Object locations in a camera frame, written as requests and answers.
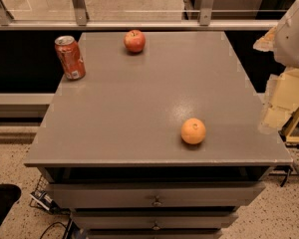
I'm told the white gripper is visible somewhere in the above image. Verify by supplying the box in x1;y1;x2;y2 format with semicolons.
253;0;299;134

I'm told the orange fruit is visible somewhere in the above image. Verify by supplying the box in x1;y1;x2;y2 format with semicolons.
180;118;206;144

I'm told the red coke can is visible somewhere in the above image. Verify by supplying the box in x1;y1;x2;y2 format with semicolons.
55;36;86;80

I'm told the red apple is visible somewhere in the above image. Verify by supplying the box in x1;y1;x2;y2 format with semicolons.
124;30;146;53

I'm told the grey drawer cabinet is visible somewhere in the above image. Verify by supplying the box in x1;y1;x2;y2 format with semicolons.
26;32;292;235

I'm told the middle grey drawer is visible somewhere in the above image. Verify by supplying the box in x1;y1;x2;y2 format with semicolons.
72;211;237;230

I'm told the grey drawer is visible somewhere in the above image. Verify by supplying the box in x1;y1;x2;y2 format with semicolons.
87;229;222;239
46;182;265;209
72;211;237;230

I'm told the bottom grey drawer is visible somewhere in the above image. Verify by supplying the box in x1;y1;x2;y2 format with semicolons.
87;229;222;239

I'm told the top grey drawer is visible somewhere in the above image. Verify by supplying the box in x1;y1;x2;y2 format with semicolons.
46;182;265;209

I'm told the metal glass railing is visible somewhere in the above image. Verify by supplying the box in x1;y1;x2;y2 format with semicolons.
0;0;295;31

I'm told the black chair seat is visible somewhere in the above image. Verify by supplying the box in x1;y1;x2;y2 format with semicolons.
0;184;21;226

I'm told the yellow frame stand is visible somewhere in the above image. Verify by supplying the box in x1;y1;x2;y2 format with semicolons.
283;108;299;143

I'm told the wire basket on floor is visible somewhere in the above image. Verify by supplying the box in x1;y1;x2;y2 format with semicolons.
30;176;60;214

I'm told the black floor cable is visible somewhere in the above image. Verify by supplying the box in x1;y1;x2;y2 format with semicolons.
39;217;74;239

